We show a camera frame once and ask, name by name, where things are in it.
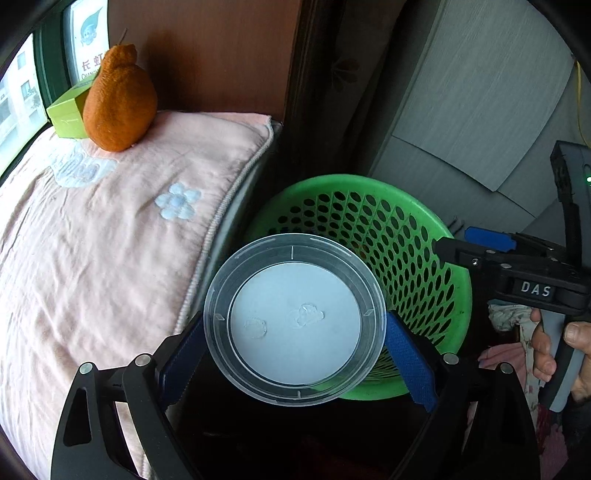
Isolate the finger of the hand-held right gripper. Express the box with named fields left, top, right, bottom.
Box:
left=464, top=225, right=520, bottom=254
left=431, top=235, right=497, bottom=278

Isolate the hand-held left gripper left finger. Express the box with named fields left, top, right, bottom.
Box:
left=50, top=311, right=208, bottom=480

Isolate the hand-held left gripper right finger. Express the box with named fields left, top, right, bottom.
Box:
left=383, top=311, right=541, bottom=480

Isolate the green plastic basket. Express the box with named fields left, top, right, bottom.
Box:
left=249, top=174, right=472, bottom=401

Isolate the clear round plastic lid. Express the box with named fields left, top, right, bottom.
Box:
left=203, top=233, right=387, bottom=407

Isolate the person's right hand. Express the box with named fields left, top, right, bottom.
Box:
left=529, top=308, right=591, bottom=411

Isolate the floral cloth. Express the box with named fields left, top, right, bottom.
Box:
left=488, top=300, right=539, bottom=352

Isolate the pink cloth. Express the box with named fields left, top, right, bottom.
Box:
left=478, top=344, right=532, bottom=386

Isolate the pink blanket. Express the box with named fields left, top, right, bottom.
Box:
left=0, top=111, right=282, bottom=480

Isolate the grey wood-grain board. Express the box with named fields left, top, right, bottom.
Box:
left=369, top=0, right=591, bottom=192

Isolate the dark brown curtain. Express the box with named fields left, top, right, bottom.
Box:
left=284, top=0, right=416, bottom=190

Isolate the bumpy orange citrus fruit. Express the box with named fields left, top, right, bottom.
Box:
left=83, top=28, right=158, bottom=153

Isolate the green cardboard box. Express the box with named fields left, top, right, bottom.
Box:
left=46, top=79, right=100, bottom=139

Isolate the white sign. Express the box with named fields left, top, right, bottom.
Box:
left=69, top=0, right=110, bottom=88

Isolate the yellow cable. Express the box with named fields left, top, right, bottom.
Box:
left=570, top=54, right=588, bottom=149

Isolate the green window frame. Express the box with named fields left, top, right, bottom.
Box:
left=0, top=0, right=81, bottom=181

